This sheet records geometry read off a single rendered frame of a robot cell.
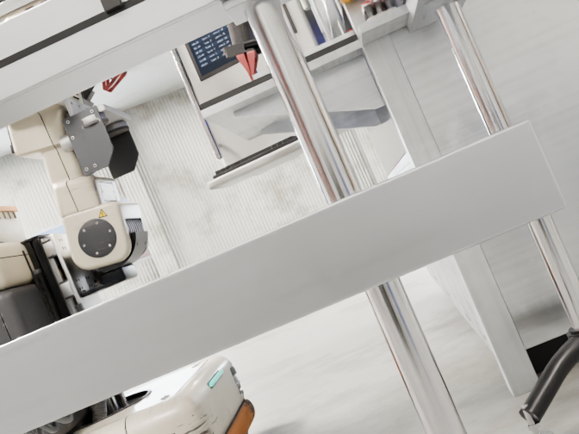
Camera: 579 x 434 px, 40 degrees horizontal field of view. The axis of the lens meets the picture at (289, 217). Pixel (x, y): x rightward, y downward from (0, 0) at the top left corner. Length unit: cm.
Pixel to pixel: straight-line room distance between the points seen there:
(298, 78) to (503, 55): 89
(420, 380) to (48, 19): 67
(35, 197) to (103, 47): 1140
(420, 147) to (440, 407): 87
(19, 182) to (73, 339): 1143
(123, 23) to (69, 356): 44
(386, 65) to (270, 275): 91
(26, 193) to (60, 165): 1023
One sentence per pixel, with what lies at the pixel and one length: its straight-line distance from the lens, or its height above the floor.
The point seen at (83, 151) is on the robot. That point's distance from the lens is 217.
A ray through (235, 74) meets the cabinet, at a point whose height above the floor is 114.
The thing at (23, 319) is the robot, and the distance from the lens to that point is 212.
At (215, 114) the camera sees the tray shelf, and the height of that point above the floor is 86.
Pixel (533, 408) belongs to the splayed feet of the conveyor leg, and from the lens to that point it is 156.
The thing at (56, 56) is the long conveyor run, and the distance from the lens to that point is 109.
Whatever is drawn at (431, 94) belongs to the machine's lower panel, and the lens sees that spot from 184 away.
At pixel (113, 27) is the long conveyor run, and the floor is 87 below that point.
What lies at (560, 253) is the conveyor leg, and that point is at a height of 29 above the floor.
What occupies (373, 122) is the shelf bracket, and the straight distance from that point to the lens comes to 243.
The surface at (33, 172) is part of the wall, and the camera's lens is 1250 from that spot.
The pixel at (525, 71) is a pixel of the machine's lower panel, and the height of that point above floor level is 66.
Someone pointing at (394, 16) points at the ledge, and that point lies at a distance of 173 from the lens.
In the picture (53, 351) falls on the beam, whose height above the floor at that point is 51.
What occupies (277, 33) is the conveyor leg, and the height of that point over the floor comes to 78.
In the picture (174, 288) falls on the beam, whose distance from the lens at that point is 106.
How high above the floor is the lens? 54
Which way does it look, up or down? 1 degrees up
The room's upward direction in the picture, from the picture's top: 23 degrees counter-clockwise
